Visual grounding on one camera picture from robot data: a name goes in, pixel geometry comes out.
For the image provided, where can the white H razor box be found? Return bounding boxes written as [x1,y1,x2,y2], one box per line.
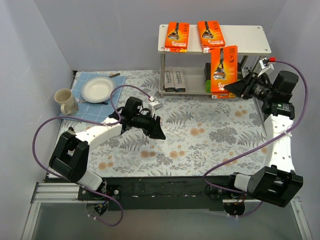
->
[172,67,186,93]

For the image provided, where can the grey Harry's razor box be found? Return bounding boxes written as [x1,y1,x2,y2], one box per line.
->
[164,66,176,92]

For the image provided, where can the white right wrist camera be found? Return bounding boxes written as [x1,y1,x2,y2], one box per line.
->
[258,57,276,77]

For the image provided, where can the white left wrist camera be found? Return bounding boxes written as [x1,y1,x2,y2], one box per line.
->
[147,101,163,114]

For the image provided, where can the cream floral mug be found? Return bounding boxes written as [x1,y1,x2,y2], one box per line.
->
[54,88,79,116]

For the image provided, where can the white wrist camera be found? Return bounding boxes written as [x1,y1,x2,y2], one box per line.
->
[258,57,276,77]
[147,101,163,114]

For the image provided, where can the aluminium rail frame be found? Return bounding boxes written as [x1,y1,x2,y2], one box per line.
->
[22,183,312,240]

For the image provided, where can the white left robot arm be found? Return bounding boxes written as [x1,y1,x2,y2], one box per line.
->
[49,97,166,200]

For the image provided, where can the black handled knife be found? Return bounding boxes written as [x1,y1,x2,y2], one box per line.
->
[109,73,120,78]

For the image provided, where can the orange Gillette razor box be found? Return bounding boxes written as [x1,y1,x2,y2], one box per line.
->
[197,20,226,54]
[210,45,238,99]
[164,22,190,53]

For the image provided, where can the blue checkered cloth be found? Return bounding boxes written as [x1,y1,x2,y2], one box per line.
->
[71,72,126,123]

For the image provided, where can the black green razor box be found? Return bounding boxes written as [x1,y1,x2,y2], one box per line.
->
[237,62,243,81]
[204,62,211,93]

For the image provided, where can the floral table mat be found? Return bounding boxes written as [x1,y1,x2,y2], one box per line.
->
[87,70,267,177]

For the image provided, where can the white two-tier shelf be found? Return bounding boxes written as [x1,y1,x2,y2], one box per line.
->
[157,24,272,96]

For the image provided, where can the white ceramic plate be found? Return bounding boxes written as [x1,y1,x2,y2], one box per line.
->
[81,76,116,104]

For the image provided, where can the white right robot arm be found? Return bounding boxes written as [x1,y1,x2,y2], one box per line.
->
[226,70,304,208]

